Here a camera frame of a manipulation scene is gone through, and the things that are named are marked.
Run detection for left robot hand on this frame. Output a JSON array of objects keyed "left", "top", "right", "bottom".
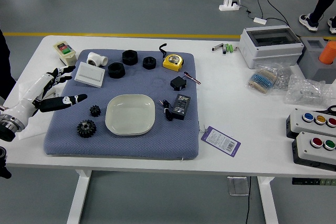
[{"left": 4, "top": 65, "right": 88, "bottom": 128}]

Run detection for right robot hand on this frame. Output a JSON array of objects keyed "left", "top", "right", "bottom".
[{"left": 0, "top": 165, "right": 13, "bottom": 179}]

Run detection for large black gear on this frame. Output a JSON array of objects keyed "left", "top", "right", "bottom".
[{"left": 76, "top": 119, "right": 97, "bottom": 139}]

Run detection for small black gear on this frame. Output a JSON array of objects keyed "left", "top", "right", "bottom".
[{"left": 89, "top": 104, "right": 102, "bottom": 118}]

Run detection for large black plastic nut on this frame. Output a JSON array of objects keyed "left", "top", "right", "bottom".
[
  {"left": 107, "top": 62, "right": 125, "bottom": 79},
  {"left": 121, "top": 49, "right": 139, "bottom": 66}
]

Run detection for small black plastic nut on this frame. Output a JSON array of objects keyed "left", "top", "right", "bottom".
[{"left": 142, "top": 56, "right": 158, "bottom": 70}]

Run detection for grey box under table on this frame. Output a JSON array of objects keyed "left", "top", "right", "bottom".
[{"left": 227, "top": 176, "right": 250, "bottom": 196}]

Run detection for blue-yellow-red button box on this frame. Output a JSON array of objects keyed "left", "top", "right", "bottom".
[{"left": 286, "top": 108, "right": 336, "bottom": 141}]

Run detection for red-green button box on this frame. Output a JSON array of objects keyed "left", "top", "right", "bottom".
[{"left": 291, "top": 131, "right": 336, "bottom": 172}]

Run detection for person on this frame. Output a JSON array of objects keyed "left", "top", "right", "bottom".
[
  {"left": 298, "top": 0, "right": 336, "bottom": 35},
  {"left": 0, "top": 0, "right": 18, "bottom": 99}
]

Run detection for white pipe tee fitting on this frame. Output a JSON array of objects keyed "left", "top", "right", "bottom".
[{"left": 86, "top": 51, "right": 109, "bottom": 68}]

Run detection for white table leg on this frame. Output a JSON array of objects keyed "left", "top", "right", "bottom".
[
  {"left": 256, "top": 176, "right": 279, "bottom": 224},
  {"left": 65, "top": 169, "right": 92, "bottom": 224}
]

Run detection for white square plate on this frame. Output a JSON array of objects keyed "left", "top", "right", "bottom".
[{"left": 104, "top": 94, "right": 156, "bottom": 136}]

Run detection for blue-grey cushion mat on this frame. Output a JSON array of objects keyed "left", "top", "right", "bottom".
[{"left": 43, "top": 48, "right": 200, "bottom": 161}]

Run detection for yellow tape measure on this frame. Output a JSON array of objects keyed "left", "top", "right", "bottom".
[{"left": 158, "top": 43, "right": 184, "bottom": 72}]

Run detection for black digital display module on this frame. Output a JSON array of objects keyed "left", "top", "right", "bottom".
[{"left": 170, "top": 93, "right": 192, "bottom": 121}]

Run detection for purple product tag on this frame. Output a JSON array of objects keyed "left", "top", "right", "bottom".
[{"left": 199, "top": 125, "right": 242, "bottom": 159}]

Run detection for white power strip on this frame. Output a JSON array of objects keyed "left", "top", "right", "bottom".
[{"left": 219, "top": 0, "right": 241, "bottom": 12}]

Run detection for bag of resistors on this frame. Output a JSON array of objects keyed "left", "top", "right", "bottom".
[{"left": 245, "top": 62, "right": 280, "bottom": 95}]

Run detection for clear bag of screws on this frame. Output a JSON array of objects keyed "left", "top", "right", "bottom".
[{"left": 272, "top": 62, "right": 293, "bottom": 90}]

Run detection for bubble wrap bag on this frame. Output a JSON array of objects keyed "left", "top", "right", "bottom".
[{"left": 284, "top": 74, "right": 334, "bottom": 106}]

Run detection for grey block holder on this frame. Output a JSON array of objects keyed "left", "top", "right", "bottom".
[{"left": 297, "top": 37, "right": 336, "bottom": 84}]

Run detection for table height control panel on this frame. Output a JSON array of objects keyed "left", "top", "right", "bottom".
[{"left": 291, "top": 177, "right": 336, "bottom": 186}]

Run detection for orange cylinder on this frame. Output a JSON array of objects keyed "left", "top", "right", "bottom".
[{"left": 318, "top": 40, "right": 336, "bottom": 65}]

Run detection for cream red-green switch box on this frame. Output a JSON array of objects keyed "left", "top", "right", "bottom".
[{"left": 53, "top": 41, "right": 77, "bottom": 67}]

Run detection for white wall switch panel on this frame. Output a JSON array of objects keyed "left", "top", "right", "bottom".
[{"left": 74, "top": 61, "right": 106, "bottom": 89}]

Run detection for black cord with plug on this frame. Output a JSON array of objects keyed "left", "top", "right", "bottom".
[{"left": 159, "top": 99, "right": 174, "bottom": 122}]

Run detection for black servo with wires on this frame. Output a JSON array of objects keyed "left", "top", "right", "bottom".
[{"left": 170, "top": 71, "right": 202, "bottom": 91}]

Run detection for black cable under table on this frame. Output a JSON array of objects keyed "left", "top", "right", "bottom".
[{"left": 244, "top": 176, "right": 251, "bottom": 224}]

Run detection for grey electrical enclosure box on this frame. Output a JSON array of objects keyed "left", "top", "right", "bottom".
[{"left": 238, "top": 25, "right": 305, "bottom": 69}]

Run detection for black floor cable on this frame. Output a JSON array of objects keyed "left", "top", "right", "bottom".
[{"left": 241, "top": 0, "right": 300, "bottom": 38}]

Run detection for black handled scissors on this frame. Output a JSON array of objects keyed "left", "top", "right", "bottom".
[{"left": 313, "top": 105, "right": 336, "bottom": 116}]

